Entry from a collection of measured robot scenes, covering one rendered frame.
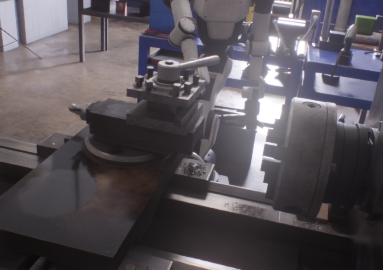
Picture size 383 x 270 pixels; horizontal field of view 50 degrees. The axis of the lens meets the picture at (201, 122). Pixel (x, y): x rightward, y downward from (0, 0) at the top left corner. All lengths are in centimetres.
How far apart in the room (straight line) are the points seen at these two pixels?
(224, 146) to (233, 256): 192
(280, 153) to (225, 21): 135
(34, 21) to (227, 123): 366
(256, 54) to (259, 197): 116
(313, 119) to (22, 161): 89
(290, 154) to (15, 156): 89
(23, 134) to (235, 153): 161
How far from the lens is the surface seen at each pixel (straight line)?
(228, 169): 299
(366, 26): 412
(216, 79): 214
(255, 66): 227
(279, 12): 643
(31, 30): 596
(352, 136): 88
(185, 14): 199
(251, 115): 233
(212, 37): 212
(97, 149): 117
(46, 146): 136
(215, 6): 207
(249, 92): 230
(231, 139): 301
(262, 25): 220
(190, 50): 188
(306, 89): 270
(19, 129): 351
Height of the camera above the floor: 151
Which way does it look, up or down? 25 degrees down
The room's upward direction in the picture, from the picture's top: 6 degrees clockwise
